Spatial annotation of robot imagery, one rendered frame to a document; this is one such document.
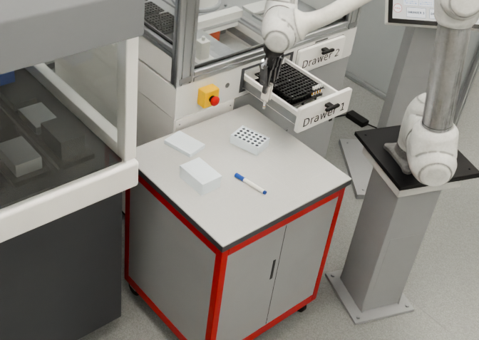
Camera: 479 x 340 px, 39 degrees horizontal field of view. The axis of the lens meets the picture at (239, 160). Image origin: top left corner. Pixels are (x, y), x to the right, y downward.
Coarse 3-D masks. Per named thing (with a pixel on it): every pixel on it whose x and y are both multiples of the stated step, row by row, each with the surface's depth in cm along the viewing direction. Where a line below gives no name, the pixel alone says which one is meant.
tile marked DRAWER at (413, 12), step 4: (408, 8) 315; (412, 8) 315; (416, 8) 315; (420, 8) 316; (424, 8) 316; (408, 12) 315; (412, 12) 315; (416, 12) 315; (420, 12) 316; (424, 12) 316; (408, 16) 315; (412, 16) 315; (416, 16) 315; (420, 16) 316; (424, 16) 316
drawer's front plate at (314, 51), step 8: (328, 40) 300; (336, 40) 302; (344, 40) 306; (304, 48) 291; (312, 48) 293; (320, 48) 297; (336, 48) 305; (304, 56) 292; (312, 56) 296; (320, 56) 300; (328, 56) 304; (336, 56) 309; (304, 64) 295; (320, 64) 303
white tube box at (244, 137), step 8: (240, 128) 262; (248, 128) 263; (232, 136) 258; (240, 136) 258; (248, 136) 259; (256, 136) 259; (264, 136) 260; (240, 144) 258; (248, 144) 255; (256, 144) 256; (264, 144) 257; (256, 152) 255
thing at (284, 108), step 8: (296, 64) 287; (248, 72) 278; (256, 72) 281; (304, 72) 283; (248, 80) 274; (320, 80) 279; (248, 88) 276; (256, 88) 272; (328, 88) 276; (256, 96) 273; (272, 96) 266; (320, 96) 280; (272, 104) 267; (280, 104) 264; (288, 104) 261; (304, 104) 274; (280, 112) 265; (288, 112) 262; (296, 112) 259
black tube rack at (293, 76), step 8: (288, 64) 285; (280, 72) 279; (288, 72) 280; (296, 72) 280; (256, 80) 278; (280, 80) 274; (288, 80) 275; (296, 80) 276; (304, 80) 276; (312, 80) 277; (280, 88) 269; (288, 88) 269; (296, 88) 270; (304, 88) 271; (280, 96) 270; (288, 96) 265; (304, 96) 271; (312, 96) 272; (296, 104) 267
